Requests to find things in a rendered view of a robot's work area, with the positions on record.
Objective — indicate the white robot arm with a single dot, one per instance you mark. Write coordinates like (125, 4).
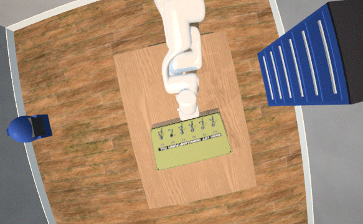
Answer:
(180, 36)

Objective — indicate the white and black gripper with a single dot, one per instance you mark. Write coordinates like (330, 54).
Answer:
(185, 117)

